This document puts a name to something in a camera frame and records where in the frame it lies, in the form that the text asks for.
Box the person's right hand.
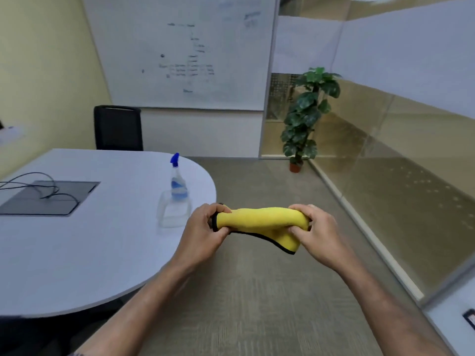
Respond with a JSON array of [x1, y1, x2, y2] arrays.
[[288, 204, 352, 273]]

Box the person's left hand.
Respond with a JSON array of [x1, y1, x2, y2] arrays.
[[172, 203, 233, 270]]

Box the yellow microfiber cloth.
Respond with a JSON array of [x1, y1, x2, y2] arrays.
[[212, 204, 311, 255]]

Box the person's left forearm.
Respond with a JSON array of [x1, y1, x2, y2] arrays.
[[76, 256, 191, 356]]

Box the person's right forearm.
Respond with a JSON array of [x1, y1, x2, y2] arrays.
[[336, 255, 455, 356]]

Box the clear plastic container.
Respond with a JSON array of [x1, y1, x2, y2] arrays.
[[157, 191, 192, 229]]

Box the clear spray bottle blue nozzle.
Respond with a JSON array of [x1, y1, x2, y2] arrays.
[[170, 153, 189, 201]]

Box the green potted plant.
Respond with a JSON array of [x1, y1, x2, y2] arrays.
[[281, 67, 342, 173]]

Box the white round table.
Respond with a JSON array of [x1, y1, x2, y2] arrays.
[[0, 148, 217, 318]]

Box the black office chair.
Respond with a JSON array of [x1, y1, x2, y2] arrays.
[[94, 105, 144, 151]]

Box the white whiteboard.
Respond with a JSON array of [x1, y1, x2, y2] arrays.
[[82, 0, 280, 111]]

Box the grey table cable hatch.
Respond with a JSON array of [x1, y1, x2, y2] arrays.
[[0, 180, 101, 218]]

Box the black cable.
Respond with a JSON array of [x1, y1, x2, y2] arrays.
[[0, 172, 80, 215]]

